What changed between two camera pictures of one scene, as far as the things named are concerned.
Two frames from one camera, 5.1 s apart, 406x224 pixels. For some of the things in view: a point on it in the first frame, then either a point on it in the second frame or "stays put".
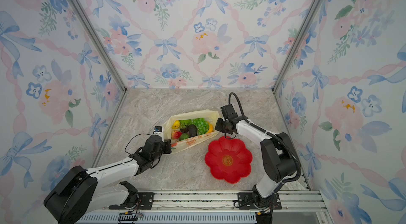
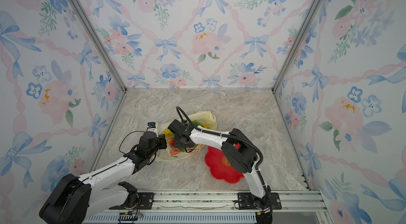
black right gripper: (219, 126) to (177, 143)
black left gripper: (167, 143) to (162, 138)
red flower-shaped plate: (228, 159) stays put
